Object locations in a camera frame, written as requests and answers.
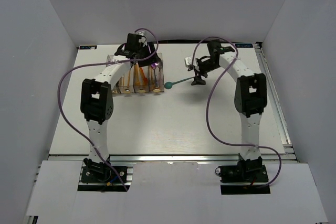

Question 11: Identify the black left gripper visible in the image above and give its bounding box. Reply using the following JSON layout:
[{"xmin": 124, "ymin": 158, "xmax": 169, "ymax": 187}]
[{"xmin": 135, "ymin": 41, "xmax": 161, "ymax": 67}]

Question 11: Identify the orange fork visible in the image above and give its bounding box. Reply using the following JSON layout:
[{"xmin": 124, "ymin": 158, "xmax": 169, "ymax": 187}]
[
  {"xmin": 134, "ymin": 64, "xmax": 141, "ymax": 86},
  {"xmin": 139, "ymin": 67, "xmax": 148, "ymax": 84}
]

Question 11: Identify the gold spoon ornate handle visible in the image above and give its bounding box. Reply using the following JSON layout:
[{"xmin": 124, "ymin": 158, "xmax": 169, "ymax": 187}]
[{"xmin": 151, "ymin": 63, "xmax": 160, "ymax": 92}]

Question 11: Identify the teal plastic spoon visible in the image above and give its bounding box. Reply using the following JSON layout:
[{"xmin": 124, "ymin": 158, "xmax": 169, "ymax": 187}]
[{"xmin": 164, "ymin": 77, "xmax": 193, "ymax": 89}]

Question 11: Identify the orange plastic spoon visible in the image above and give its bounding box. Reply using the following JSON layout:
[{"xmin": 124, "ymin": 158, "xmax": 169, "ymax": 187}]
[{"xmin": 149, "ymin": 67, "xmax": 156, "ymax": 90}]

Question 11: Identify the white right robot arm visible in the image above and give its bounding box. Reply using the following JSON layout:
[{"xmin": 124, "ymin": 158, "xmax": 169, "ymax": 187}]
[{"xmin": 185, "ymin": 39, "xmax": 267, "ymax": 182}]

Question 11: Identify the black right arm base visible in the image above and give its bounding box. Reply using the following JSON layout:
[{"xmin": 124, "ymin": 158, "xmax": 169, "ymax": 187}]
[{"xmin": 215, "ymin": 158, "xmax": 270, "ymax": 195}]

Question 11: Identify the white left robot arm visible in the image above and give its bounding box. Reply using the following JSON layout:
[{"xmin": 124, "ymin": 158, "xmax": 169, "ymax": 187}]
[{"xmin": 80, "ymin": 30, "xmax": 161, "ymax": 182}]

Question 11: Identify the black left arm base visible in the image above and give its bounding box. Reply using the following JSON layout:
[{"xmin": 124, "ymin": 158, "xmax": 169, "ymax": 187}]
[{"xmin": 77, "ymin": 158, "xmax": 133, "ymax": 193}]

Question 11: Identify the clear four-slot utensil organizer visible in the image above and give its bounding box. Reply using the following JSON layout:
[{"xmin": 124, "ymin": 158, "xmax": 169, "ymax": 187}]
[{"xmin": 112, "ymin": 53, "xmax": 164, "ymax": 94}]

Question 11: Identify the black XDOF label right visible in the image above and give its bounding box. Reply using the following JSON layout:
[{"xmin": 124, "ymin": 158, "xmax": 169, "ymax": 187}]
[{"xmin": 235, "ymin": 43, "xmax": 254, "ymax": 48}]

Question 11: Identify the black xdof label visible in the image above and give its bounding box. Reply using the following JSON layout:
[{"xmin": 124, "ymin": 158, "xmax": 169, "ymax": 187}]
[
  {"xmin": 235, "ymin": 43, "xmax": 254, "ymax": 48},
  {"xmin": 79, "ymin": 45, "xmax": 97, "ymax": 50}
]

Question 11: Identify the black XDOF label left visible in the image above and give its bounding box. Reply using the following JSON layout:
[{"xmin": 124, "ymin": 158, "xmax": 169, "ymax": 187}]
[{"xmin": 79, "ymin": 45, "xmax": 97, "ymax": 50}]

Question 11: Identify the white front panel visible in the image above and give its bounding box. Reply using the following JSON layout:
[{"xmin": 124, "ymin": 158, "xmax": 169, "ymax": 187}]
[{"xmin": 27, "ymin": 161, "xmax": 328, "ymax": 223}]

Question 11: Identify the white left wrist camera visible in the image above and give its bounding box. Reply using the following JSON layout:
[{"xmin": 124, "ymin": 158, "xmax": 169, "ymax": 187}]
[{"xmin": 138, "ymin": 31, "xmax": 148, "ymax": 47}]

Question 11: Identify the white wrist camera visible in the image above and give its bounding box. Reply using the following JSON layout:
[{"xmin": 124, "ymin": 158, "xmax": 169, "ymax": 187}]
[
  {"xmin": 138, "ymin": 31, "xmax": 148, "ymax": 47},
  {"xmin": 184, "ymin": 56, "xmax": 198, "ymax": 71}
]

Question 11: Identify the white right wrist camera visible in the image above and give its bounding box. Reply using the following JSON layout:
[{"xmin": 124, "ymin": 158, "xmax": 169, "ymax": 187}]
[{"xmin": 184, "ymin": 56, "xmax": 198, "ymax": 71}]

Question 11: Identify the aluminium frame rail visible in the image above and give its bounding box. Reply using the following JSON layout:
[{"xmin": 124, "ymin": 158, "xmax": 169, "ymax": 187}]
[{"xmin": 254, "ymin": 42, "xmax": 299, "ymax": 163}]

